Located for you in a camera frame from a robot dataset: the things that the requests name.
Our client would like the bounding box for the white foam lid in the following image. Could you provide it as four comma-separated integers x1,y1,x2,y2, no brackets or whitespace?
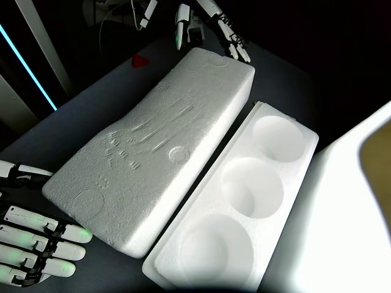
42,47,256,259

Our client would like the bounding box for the white foam tray with wells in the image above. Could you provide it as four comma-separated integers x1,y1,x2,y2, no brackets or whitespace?
142,101,320,293

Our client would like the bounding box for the grey table cloth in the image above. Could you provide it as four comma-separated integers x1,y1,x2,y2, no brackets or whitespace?
0,36,318,293

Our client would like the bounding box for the cyan light strip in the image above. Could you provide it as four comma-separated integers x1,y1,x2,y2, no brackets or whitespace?
0,23,59,111

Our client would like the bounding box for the red triangle block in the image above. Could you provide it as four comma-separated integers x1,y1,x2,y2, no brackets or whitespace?
132,54,152,68

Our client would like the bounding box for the large white rounded shell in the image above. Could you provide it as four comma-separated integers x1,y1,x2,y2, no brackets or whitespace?
259,100,391,293

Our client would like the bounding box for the white vertical post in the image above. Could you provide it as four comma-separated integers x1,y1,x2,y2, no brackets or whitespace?
18,0,74,95

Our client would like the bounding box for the white cable with plug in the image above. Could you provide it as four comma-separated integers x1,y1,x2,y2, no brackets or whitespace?
100,0,158,31

